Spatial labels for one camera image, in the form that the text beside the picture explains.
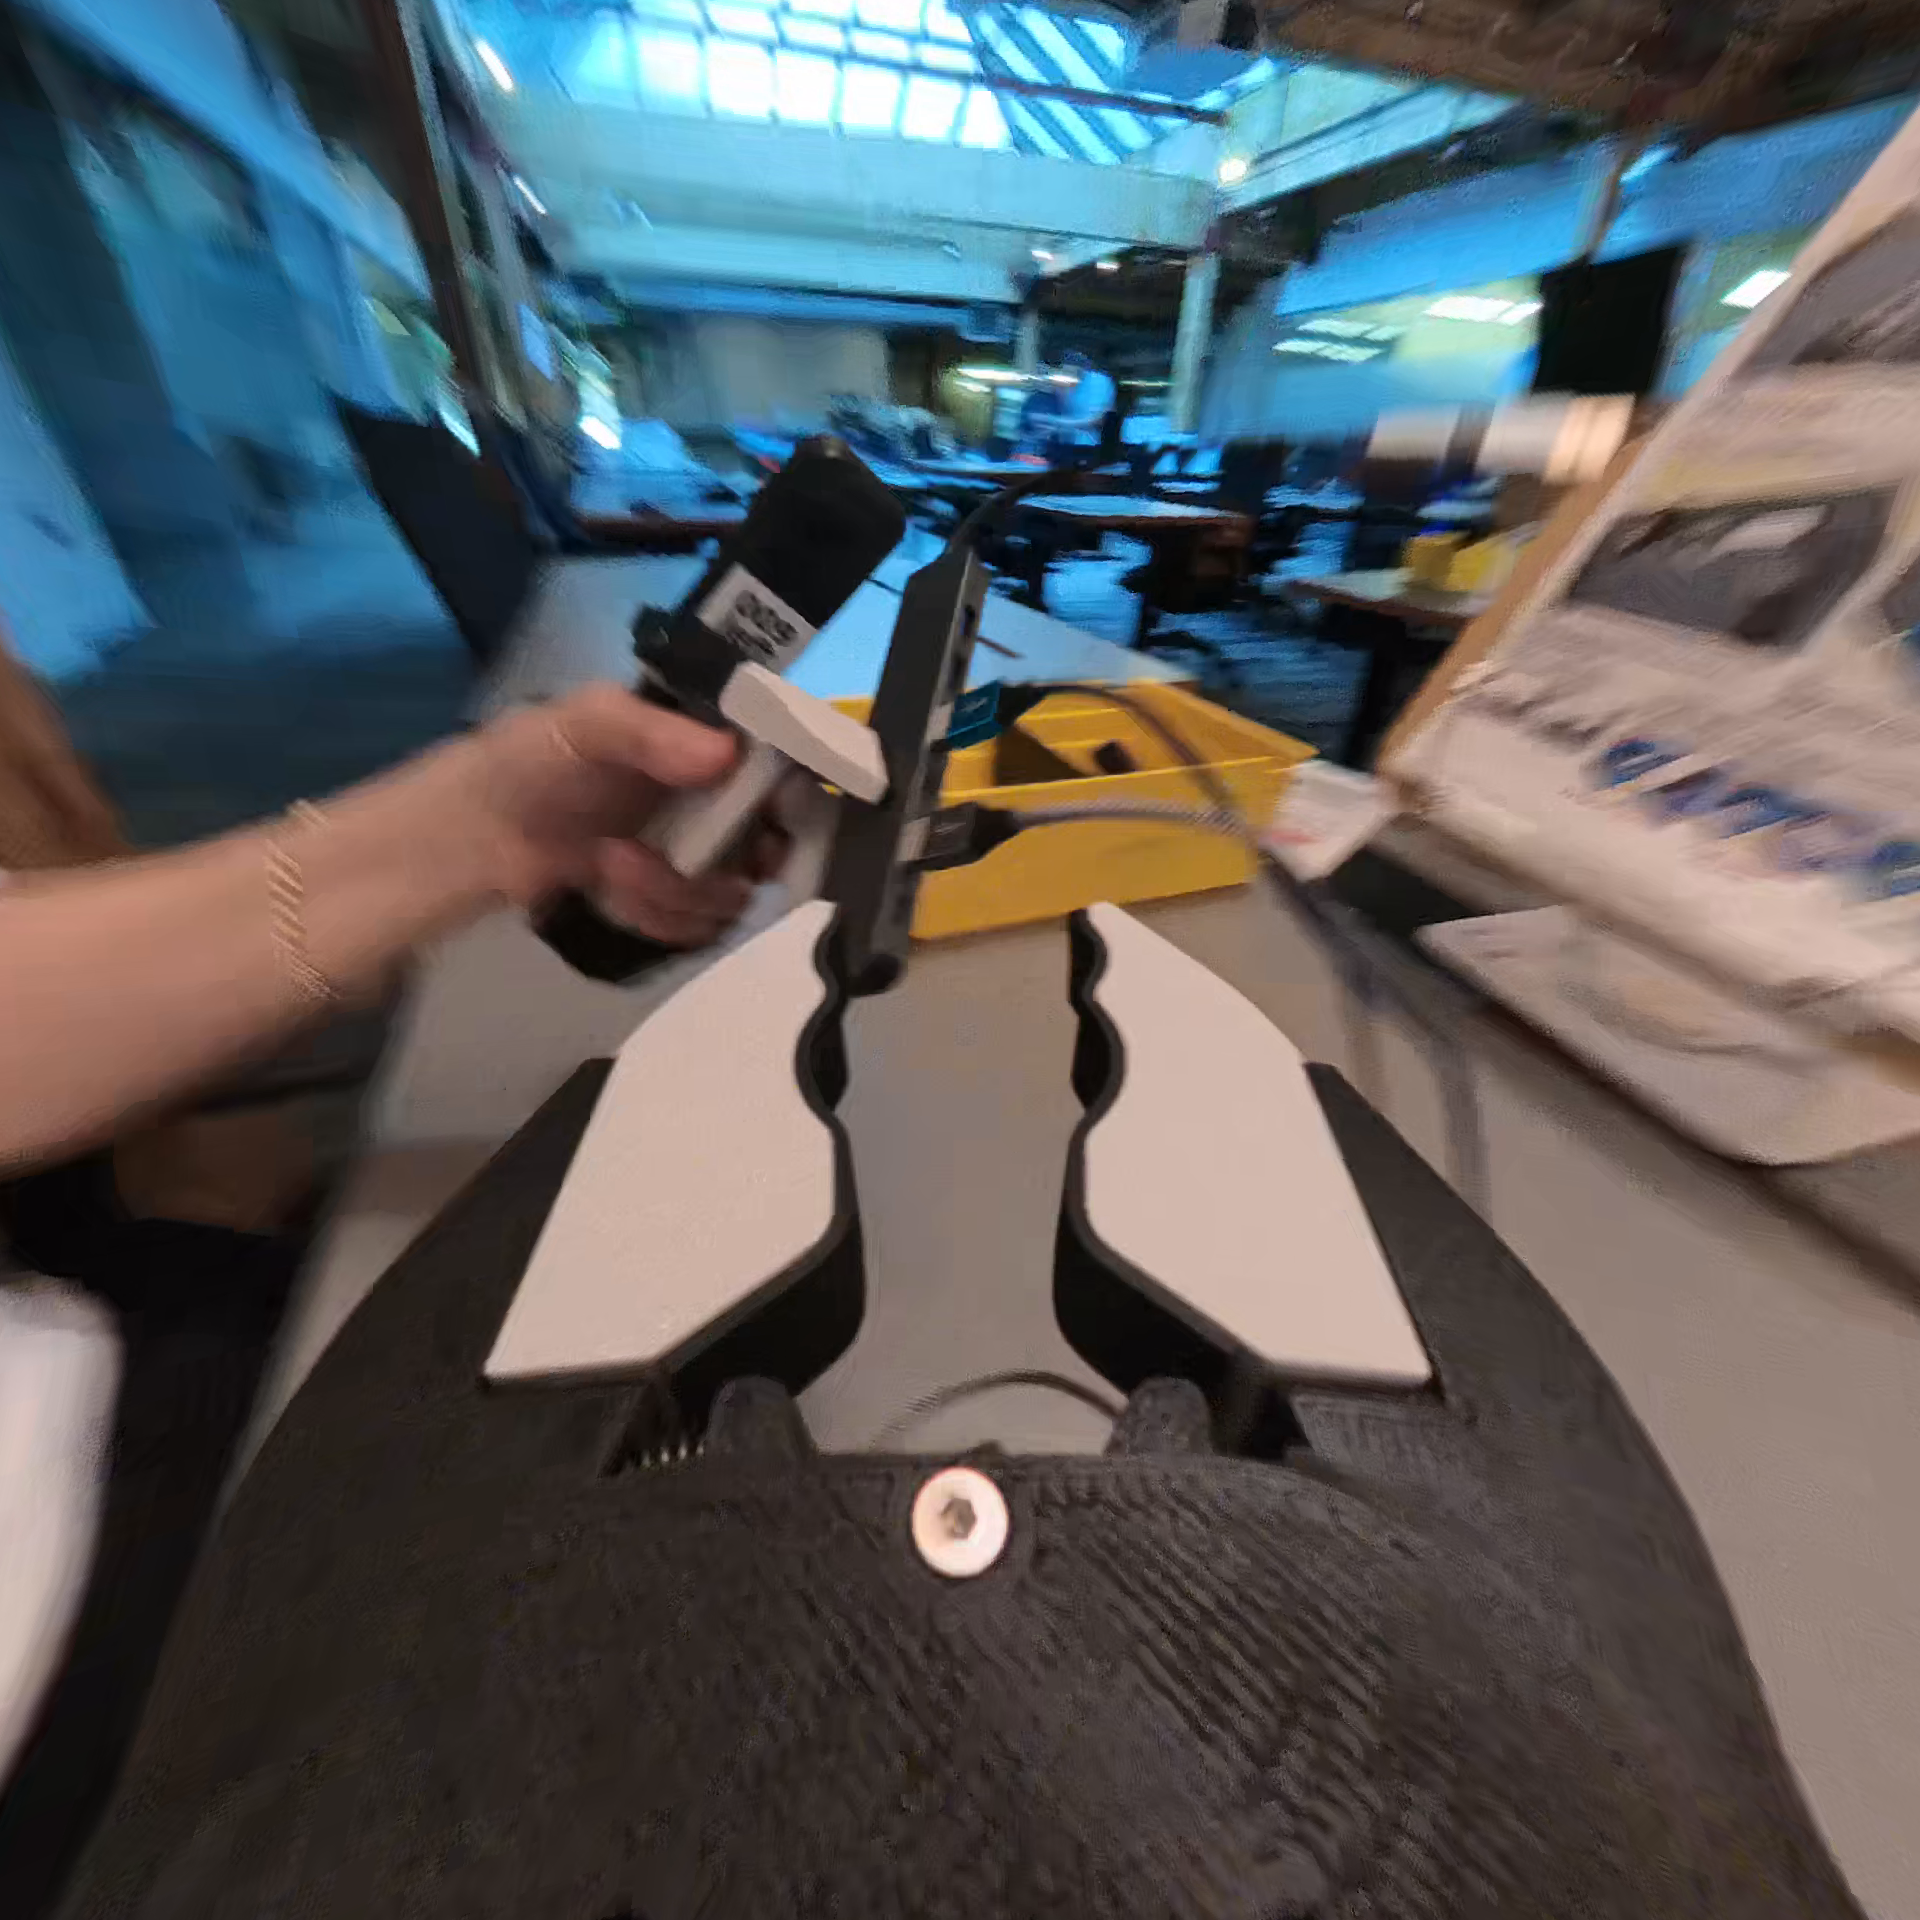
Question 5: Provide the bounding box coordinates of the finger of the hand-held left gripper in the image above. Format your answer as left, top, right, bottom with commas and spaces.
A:
720, 662, 892, 806

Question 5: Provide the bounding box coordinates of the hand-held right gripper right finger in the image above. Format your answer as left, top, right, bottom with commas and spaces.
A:
1054, 901, 1435, 1390

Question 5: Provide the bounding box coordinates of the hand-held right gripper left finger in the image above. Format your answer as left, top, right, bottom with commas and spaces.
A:
482, 901, 869, 1385

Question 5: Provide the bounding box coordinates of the grey slim usb hub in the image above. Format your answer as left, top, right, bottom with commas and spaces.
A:
829, 546, 994, 993

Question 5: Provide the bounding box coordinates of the grey braided cable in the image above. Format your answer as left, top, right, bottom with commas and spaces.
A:
867, 799, 1502, 1449

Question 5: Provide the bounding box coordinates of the yellow plastic bin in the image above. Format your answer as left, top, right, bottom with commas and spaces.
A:
824, 680, 1318, 942

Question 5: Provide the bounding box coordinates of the person's left forearm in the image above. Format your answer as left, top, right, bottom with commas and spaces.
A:
0, 750, 482, 1173

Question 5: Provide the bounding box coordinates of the person's left hand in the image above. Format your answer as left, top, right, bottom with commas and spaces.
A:
451, 686, 755, 951

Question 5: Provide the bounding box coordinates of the wooden office desk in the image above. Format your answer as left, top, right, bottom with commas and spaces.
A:
1018, 496, 1255, 601

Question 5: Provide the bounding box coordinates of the black office chair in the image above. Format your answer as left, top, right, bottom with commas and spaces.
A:
336, 405, 541, 647

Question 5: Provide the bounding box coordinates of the paper sheet on table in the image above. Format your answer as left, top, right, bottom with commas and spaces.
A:
1266, 755, 1403, 882

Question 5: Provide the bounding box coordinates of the white card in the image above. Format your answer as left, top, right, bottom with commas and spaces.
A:
1418, 903, 1920, 1168

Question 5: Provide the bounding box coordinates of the printed instruction sheet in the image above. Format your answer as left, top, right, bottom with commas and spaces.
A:
1402, 141, 1920, 1038

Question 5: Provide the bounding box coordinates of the black monitor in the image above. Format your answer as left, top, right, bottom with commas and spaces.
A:
1534, 243, 1688, 399

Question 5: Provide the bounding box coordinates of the gold bracelet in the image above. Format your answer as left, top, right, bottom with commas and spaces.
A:
263, 799, 343, 1009

